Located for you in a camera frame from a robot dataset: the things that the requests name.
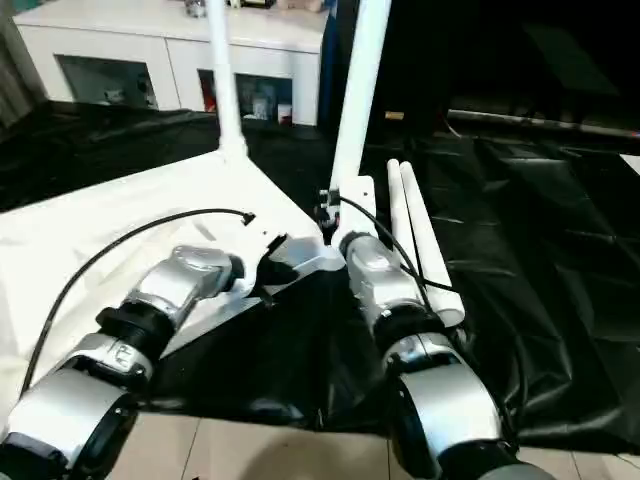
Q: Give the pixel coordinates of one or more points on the grey curtain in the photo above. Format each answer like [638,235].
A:
[17,65]

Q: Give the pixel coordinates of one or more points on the dark blue panel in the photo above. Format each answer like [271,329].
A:
[332,70]

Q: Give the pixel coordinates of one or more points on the red bottle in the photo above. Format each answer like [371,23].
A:
[207,95]

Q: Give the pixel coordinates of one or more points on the white sideboard cabinet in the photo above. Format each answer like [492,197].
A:
[150,40]

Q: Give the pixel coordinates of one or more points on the dark metal rail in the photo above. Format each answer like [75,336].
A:
[540,122]

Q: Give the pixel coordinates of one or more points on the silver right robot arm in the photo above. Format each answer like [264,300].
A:
[390,285]

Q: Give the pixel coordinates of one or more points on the small tan label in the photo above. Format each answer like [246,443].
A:
[394,115]

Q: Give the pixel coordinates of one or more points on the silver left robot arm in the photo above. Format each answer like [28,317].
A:
[165,285]

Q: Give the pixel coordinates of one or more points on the white flat board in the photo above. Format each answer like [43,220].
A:
[632,164]

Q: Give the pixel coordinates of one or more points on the white plastic table top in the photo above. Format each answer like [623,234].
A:
[125,215]

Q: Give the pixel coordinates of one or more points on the black plastic mat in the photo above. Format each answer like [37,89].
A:
[275,360]

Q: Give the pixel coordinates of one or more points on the silvery ornament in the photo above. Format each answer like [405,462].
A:
[195,6]

